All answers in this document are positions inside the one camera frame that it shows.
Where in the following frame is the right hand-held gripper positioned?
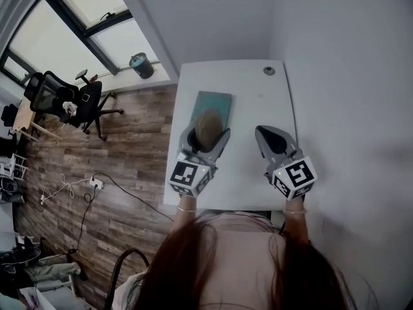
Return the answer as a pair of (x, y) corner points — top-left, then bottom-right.
(254, 125), (319, 202)

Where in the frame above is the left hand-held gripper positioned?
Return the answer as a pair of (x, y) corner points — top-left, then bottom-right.
(167, 123), (232, 200)

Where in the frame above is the beige oval case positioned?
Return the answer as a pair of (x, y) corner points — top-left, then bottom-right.
(194, 108), (224, 151)

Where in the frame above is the person's right forearm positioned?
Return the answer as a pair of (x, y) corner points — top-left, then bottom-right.
(283, 198), (310, 245)

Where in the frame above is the person's left forearm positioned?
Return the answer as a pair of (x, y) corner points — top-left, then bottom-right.
(172, 195), (199, 235)

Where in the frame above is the black trash bin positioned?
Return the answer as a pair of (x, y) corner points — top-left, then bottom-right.
(128, 52), (156, 79)

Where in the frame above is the person's pink top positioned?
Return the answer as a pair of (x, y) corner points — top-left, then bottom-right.
(114, 210), (323, 310)

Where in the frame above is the black office chair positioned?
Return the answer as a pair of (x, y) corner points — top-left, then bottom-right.
(24, 68), (125, 141)

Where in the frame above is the white crumpled cloth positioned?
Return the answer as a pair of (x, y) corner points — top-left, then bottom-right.
(61, 101), (79, 116)

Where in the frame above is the light wooden desk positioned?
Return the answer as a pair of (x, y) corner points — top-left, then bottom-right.
(11, 97), (64, 141)

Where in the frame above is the black framed window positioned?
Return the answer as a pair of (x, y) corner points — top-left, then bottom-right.
(0, 0), (162, 87)

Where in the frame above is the grey green cloth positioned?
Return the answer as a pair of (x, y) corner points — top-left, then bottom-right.
(22, 262), (81, 287)

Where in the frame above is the pile of black bags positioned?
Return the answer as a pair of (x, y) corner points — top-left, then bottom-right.
(0, 234), (43, 298)

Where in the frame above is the black power cable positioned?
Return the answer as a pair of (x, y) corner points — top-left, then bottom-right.
(66, 185), (97, 254)
(93, 172), (175, 222)

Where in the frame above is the black head camera cable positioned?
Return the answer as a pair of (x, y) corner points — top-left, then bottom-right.
(105, 247), (151, 310)

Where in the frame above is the white power cable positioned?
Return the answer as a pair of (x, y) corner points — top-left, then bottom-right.
(40, 172), (94, 203)

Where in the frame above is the white wire rack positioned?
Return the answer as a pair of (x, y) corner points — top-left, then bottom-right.
(0, 153), (28, 179)

